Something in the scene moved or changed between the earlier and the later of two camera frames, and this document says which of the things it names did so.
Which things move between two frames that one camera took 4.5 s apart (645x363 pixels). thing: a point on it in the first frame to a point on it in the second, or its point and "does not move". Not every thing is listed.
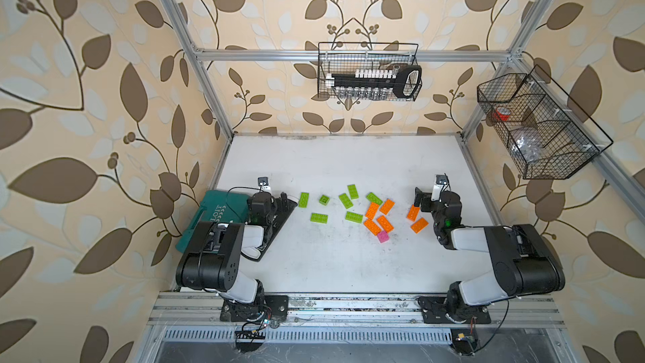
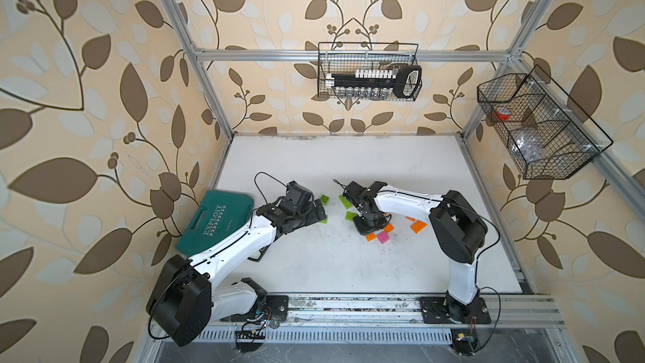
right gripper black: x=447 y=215 to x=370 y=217
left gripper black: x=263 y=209 to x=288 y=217
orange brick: x=418 y=225 does not move
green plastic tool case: x=218 y=207 does not move
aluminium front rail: x=194 y=310 does not move
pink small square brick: x=383 y=237 does not move
